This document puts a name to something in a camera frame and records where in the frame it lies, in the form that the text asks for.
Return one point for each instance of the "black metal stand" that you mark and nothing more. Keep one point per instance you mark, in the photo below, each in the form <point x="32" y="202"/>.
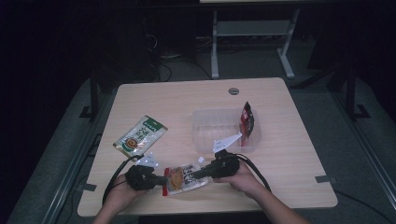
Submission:
<point x="351" y="93"/>

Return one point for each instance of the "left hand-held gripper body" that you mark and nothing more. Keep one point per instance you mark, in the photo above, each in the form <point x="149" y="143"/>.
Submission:
<point x="141" y="177"/>

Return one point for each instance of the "person's left hand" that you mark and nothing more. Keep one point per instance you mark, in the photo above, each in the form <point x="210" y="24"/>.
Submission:
<point x="120" y="193"/>

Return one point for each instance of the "grey floor rail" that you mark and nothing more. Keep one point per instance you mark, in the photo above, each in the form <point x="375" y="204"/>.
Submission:
<point x="70" y="174"/>
<point x="367" y="149"/>

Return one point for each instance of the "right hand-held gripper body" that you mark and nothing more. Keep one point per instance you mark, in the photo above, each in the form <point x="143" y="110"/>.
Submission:
<point x="224" y="165"/>

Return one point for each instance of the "white metal table frame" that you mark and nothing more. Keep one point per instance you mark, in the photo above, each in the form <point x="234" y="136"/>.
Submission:
<point x="252" y="28"/>

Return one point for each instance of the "white red spouted pouch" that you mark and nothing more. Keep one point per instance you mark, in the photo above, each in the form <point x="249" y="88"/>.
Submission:
<point x="183" y="180"/>

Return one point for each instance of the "grey tape strip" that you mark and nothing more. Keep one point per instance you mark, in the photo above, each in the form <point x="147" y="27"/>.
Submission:
<point x="325" y="179"/>
<point x="87" y="187"/>

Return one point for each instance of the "green white sauce packet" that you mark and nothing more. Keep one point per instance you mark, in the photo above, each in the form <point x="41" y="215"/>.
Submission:
<point x="140" y="135"/>

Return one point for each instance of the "red black snack packet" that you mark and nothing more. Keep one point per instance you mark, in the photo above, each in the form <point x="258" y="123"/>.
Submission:
<point x="247" y="121"/>

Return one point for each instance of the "person's right hand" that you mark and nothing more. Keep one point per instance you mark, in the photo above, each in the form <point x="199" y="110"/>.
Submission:
<point x="241" y="182"/>

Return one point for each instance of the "clear plastic container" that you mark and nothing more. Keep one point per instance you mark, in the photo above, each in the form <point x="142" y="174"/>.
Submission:
<point x="218" y="127"/>

